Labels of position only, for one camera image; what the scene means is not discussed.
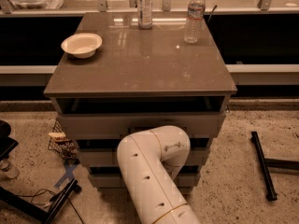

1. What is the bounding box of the grey bottom drawer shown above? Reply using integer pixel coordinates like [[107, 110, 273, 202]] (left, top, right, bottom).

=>
[[89, 173, 200, 189]]

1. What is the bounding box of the grey drawer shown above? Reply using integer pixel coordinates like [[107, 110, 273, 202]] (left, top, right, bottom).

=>
[[75, 148, 210, 167], [89, 173, 200, 189], [58, 112, 225, 140]]

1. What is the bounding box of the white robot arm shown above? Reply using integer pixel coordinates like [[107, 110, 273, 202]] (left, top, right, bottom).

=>
[[117, 126, 200, 224]]

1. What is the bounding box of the grey drawer cabinet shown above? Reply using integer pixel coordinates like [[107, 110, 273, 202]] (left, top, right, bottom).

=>
[[43, 11, 237, 194]]

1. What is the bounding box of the grey top drawer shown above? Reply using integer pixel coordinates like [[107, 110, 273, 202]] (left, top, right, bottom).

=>
[[58, 112, 225, 140]]

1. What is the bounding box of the grey middle drawer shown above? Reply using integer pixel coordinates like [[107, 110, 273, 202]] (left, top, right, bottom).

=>
[[75, 148, 210, 167]]

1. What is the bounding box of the white paper bowl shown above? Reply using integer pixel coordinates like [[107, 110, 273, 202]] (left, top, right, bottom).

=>
[[61, 33, 103, 59]]

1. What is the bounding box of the blue tape cross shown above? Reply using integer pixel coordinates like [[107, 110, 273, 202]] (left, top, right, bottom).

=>
[[54, 160, 79, 189]]

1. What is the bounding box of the clear water bottle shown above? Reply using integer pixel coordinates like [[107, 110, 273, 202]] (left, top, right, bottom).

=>
[[184, 0, 206, 44]]

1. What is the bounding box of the labelled drink bottle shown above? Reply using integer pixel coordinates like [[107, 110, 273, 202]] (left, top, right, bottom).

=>
[[137, 0, 152, 29]]

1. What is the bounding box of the black stand leg right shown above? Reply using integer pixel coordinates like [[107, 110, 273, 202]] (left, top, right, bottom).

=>
[[251, 132, 299, 202]]

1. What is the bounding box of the black stand leg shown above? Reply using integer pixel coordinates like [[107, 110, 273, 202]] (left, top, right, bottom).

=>
[[251, 132, 299, 202], [0, 179, 81, 224]]

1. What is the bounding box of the black stand leg left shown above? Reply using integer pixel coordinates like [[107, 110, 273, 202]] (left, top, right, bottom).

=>
[[0, 179, 81, 224]]

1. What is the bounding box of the plastic bottle on floor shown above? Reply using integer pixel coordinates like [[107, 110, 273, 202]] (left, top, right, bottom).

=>
[[0, 159, 20, 179]]

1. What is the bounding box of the wire basket with snacks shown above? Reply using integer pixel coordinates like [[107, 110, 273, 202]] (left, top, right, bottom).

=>
[[48, 120, 77, 160]]

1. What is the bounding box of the black floor cable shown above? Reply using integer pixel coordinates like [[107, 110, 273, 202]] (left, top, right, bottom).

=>
[[16, 188, 85, 224]]

